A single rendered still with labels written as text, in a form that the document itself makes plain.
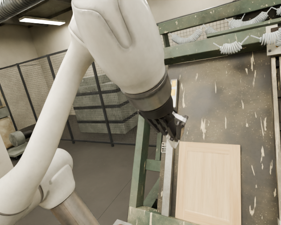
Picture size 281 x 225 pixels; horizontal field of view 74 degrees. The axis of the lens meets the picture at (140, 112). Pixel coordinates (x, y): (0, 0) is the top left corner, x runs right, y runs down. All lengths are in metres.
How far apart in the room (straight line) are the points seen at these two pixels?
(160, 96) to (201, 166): 1.00
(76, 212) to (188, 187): 0.77
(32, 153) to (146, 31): 0.34
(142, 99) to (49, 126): 0.22
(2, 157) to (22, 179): 4.02
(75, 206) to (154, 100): 0.54
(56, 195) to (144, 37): 0.59
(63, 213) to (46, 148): 0.36
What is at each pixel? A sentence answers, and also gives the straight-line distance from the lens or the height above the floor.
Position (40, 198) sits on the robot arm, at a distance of 0.69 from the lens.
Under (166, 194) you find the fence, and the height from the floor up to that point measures 1.01.
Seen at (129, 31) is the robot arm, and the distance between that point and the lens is 0.24.
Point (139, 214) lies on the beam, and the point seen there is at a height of 0.88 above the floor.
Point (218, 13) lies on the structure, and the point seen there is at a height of 2.15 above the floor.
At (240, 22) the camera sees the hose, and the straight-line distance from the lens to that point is 1.85.
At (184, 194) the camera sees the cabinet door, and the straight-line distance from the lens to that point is 1.34.
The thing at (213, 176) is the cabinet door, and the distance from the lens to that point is 1.29.
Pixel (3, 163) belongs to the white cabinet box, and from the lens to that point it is 4.55.
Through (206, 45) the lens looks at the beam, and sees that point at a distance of 1.43.
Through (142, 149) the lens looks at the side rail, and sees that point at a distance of 1.42.
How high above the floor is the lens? 1.88
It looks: 15 degrees down
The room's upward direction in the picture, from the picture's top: 10 degrees counter-clockwise
